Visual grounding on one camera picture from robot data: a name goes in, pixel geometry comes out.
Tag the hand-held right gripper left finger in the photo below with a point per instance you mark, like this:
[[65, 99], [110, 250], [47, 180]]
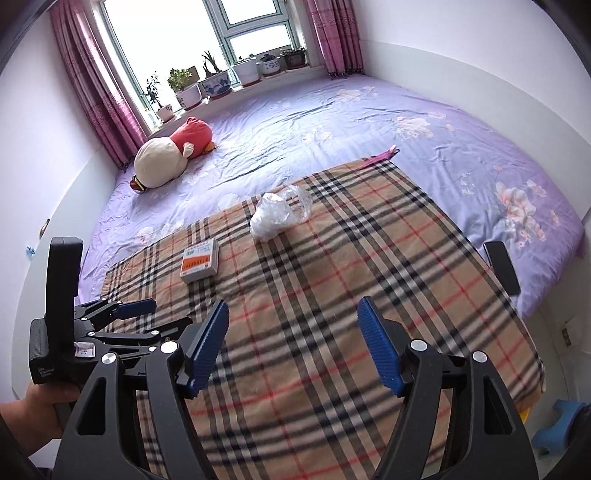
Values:
[[207, 344]]

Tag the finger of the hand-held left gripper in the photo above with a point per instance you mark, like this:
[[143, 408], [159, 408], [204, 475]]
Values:
[[138, 339], [134, 307]]

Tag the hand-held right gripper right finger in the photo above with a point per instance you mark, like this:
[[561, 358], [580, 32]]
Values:
[[378, 350]]

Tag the person's left forearm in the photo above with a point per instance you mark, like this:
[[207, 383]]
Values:
[[14, 434]]

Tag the person's left hand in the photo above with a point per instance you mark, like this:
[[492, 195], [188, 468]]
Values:
[[46, 406]]

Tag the white orange medicine box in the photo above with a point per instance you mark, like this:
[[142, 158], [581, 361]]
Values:
[[199, 261]]

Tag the beige plaid blanket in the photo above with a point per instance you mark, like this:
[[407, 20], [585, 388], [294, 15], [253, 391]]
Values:
[[332, 277]]

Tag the crumpled clear plastic bag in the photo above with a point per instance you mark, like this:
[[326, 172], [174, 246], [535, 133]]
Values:
[[272, 217]]

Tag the black rectangular object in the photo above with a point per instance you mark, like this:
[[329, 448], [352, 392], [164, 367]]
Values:
[[503, 267]]

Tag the red cream plush toy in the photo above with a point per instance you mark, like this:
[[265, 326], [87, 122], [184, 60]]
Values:
[[161, 157]]

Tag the pink clip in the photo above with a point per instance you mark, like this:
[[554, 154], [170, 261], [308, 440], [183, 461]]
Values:
[[378, 157]]

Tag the blue plastic stool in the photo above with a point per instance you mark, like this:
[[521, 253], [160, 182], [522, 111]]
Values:
[[561, 424]]

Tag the tiny white potted plant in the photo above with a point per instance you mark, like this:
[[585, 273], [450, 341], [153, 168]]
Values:
[[165, 112]]

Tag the pink curtain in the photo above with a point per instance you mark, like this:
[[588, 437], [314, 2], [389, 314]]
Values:
[[106, 92], [334, 37]]

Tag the white potted leafy plant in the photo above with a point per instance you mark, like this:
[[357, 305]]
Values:
[[188, 96]]

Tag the purple floral bed sheet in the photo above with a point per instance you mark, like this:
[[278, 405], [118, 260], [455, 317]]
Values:
[[346, 124]]

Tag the wide blue white potted plant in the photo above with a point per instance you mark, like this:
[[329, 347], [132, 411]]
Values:
[[216, 86]]

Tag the tall white potted plant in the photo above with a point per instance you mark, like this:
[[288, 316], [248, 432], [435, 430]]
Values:
[[244, 73]]

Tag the small blue white potted plant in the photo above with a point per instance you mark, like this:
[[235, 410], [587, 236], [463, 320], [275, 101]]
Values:
[[270, 68]]

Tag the green framed window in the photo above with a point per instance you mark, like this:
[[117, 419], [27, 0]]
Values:
[[221, 27]]

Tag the dark potted plant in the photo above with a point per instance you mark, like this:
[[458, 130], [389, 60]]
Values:
[[294, 59]]

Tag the small blue wall hook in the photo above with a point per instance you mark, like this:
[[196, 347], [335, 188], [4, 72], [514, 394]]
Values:
[[30, 252]]

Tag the small brown wall hook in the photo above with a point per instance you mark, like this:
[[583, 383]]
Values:
[[45, 226]]

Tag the white wall socket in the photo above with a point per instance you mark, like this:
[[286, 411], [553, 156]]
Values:
[[571, 331]]

